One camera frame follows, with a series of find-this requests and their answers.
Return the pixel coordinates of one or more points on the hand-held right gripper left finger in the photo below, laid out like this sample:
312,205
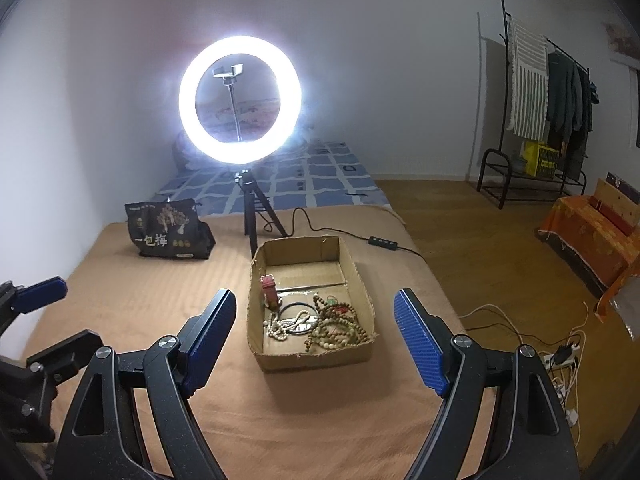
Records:
210,340

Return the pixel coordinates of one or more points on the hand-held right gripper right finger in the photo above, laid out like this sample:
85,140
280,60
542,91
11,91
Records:
420,340

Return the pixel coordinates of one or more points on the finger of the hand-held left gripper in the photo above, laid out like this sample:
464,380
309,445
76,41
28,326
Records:
42,292
65,355

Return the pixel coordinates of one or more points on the cardboard box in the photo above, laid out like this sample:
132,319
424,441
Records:
310,360

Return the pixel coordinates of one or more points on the thin dark blue bangle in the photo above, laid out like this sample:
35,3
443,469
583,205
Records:
290,331

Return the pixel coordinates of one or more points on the black printed bag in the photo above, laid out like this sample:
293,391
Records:
170,230

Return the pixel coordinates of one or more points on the black tripod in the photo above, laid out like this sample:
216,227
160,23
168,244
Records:
250,210

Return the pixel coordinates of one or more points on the white power strip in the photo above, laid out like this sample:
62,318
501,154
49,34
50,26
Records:
562,355

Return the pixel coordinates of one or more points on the black clothes rack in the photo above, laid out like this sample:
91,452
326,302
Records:
492,160

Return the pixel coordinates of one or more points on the orange cloth-covered furniture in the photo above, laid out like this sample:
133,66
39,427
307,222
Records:
585,235

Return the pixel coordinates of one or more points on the folded patterned quilt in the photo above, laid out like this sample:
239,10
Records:
255,115

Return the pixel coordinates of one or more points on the wooden board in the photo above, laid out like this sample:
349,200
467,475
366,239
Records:
617,195

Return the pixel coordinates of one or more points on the phone holder clamp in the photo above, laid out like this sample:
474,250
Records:
227,71

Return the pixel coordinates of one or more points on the white striped towel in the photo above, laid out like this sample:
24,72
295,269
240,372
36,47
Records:
525,85

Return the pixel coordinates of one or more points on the dark hanging jackets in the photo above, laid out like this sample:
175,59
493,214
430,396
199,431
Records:
567,105

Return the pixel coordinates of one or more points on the wall poster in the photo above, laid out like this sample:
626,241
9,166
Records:
622,42

